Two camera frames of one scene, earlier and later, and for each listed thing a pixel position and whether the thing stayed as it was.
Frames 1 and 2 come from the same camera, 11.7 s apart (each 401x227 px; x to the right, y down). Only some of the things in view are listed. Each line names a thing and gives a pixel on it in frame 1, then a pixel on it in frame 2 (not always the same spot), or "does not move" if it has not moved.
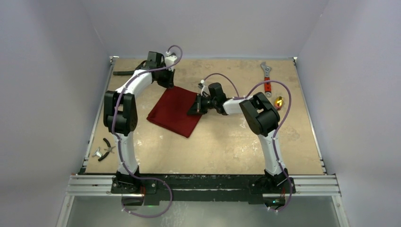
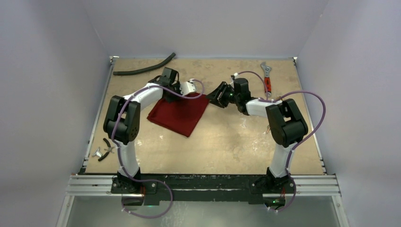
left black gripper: x=169 y=83 to x=177 y=85
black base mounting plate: x=149 y=190 does not move
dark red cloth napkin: x=170 y=110 does not move
